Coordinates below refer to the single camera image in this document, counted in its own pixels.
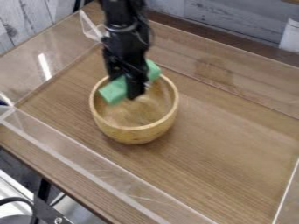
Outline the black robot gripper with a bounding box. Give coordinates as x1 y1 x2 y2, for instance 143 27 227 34
102 24 151 100

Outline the green rectangular block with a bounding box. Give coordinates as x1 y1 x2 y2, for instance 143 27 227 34
98 59 162 105

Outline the brown wooden bowl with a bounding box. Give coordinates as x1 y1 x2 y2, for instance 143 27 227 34
89 75 181 144

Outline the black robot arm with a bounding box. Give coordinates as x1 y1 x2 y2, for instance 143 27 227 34
98 0 151 100

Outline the white cylindrical container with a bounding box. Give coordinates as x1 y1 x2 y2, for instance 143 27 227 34
279 17 299 54

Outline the black table leg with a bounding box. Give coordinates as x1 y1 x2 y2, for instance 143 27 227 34
36 178 52 201

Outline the clear acrylic corner bracket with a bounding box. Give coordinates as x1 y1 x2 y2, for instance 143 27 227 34
79 10 109 43

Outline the clear acrylic front wall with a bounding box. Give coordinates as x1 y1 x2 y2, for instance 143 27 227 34
0 106 219 224

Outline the black cable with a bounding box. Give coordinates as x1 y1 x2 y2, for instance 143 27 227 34
0 196 39 224

